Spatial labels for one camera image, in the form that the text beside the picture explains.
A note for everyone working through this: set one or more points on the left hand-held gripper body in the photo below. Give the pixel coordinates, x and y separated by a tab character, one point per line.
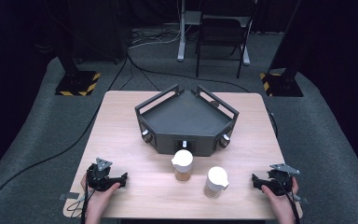
98	179

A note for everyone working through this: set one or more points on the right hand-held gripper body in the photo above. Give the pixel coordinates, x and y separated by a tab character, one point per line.
279	183

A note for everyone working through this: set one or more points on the white-lidded spice jar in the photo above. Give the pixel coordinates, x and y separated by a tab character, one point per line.
216	182
182	161

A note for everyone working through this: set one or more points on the black corner rack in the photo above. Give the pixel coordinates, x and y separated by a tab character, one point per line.
183	116

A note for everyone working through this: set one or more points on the person's right hand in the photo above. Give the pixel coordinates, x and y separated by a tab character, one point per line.
281	202

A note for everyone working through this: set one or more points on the person's left hand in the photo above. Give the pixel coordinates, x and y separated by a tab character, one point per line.
98	199

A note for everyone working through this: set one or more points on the grey tape piece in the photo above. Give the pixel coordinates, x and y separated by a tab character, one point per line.
69	196

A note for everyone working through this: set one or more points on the small brown round object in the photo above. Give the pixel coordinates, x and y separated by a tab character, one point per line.
214	104

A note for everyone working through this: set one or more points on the black stand with striped base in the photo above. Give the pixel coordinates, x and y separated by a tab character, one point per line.
77	82
281	84

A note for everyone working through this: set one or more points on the dark cabinet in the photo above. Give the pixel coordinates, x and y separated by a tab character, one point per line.
102	31

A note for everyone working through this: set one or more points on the black folding chair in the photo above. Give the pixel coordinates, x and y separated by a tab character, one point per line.
220	34

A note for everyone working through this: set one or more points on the grey desk frame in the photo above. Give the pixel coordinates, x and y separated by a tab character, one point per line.
181	37

